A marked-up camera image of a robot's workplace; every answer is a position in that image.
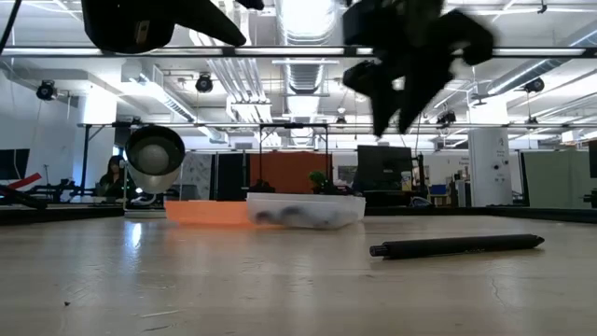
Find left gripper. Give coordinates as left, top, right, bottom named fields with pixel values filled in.
left=81, top=0, right=265, bottom=55

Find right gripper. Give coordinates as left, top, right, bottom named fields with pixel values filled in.
left=342, top=0, right=495, bottom=138

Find long black pointed marker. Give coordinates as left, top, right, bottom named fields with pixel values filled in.
left=369, top=233, right=546, bottom=260

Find translucent plastic supply box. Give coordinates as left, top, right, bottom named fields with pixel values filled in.
left=245, top=191, right=368, bottom=231

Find black desk monitor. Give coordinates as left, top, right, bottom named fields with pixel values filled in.
left=356, top=145, right=415, bottom=192

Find white round column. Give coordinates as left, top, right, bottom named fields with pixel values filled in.
left=468, top=128, right=514, bottom=208

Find green potted plant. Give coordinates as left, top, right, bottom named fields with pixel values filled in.
left=308, top=170, right=340, bottom=196

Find pale green partition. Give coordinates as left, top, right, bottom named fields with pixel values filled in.
left=521, top=149, right=597, bottom=209

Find orange plastic tray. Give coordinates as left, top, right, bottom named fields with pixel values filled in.
left=164, top=200, right=256, bottom=229

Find person at desk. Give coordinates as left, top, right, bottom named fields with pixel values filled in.
left=97, top=155, right=136, bottom=200

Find red curved bar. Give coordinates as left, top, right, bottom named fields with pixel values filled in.
left=7, top=171, right=47, bottom=189

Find black equipment on bench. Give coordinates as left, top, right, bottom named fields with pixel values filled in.
left=0, top=179, right=50, bottom=210

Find black overhead frame bar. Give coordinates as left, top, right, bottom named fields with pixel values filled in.
left=0, top=45, right=597, bottom=60

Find distant workstation frame bar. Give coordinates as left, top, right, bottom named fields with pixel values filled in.
left=76, top=121, right=597, bottom=197

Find black stand frame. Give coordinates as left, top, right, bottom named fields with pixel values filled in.
left=258, top=122, right=330, bottom=193

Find orange partition wall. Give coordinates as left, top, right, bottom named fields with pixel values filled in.
left=249, top=151, right=333, bottom=195

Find thin black hanging cable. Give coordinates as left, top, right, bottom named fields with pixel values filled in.
left=0, top=0, right=23, bottom=52

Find black wall monitor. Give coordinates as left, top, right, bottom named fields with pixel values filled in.
left=0, top=147, right=31, bottom=181

